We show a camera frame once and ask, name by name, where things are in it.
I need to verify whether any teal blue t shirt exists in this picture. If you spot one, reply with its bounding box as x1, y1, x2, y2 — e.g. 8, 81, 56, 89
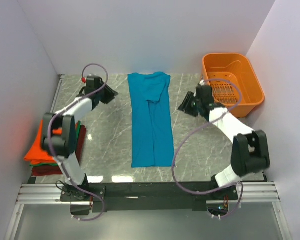
127, 72, 174, 168

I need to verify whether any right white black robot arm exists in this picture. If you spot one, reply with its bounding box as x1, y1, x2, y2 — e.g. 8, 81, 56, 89
176, 84, 271, 200

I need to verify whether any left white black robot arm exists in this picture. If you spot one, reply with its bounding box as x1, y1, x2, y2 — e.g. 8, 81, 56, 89
40, 75, 118, 201

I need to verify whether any orange plastic basket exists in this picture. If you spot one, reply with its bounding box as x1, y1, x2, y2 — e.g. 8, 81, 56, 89
201, 52, 265, 118

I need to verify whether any folded orange t shirt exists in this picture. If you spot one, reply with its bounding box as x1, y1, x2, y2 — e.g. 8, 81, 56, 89
24, 120, 57, 166

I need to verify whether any folded dark red t shirt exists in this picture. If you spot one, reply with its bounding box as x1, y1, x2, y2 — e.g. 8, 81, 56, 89
29, 121, 87, 177

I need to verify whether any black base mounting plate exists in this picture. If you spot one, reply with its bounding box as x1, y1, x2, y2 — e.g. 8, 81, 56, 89
60, 181, 239, 213

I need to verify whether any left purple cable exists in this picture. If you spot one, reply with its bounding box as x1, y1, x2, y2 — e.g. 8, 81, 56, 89
46, 63, 110, 223

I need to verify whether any purple cable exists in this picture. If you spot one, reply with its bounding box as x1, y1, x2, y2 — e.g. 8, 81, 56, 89
171, 78, 244, 219
46, 63, 110, 223

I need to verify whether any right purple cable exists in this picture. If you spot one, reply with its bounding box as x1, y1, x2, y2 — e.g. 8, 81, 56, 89
171, 78, 244, 219

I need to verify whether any aluminium rail frame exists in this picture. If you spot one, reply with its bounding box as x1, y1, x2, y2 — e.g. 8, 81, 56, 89
16, 182, 281, 205

